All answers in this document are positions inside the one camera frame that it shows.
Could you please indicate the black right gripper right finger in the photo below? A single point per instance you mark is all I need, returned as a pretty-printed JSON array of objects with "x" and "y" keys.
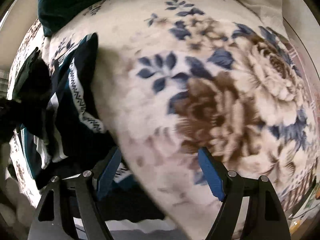
[{"x": 265, "y": 217}]

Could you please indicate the navy striped knit sweater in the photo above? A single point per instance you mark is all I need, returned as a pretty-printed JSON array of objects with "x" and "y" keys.
[{"x": 79, "y": 141}]

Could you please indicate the black folded garment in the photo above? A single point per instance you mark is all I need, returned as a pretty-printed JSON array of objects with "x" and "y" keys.
[{"x": 30, "y": 98}]

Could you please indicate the floral fleece blanket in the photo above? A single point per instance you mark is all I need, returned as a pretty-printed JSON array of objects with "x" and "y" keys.
[{"x": 174, "y": 76}]

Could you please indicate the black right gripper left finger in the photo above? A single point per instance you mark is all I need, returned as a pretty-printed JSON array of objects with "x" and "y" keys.
[{"x": 54, "y": 217}]

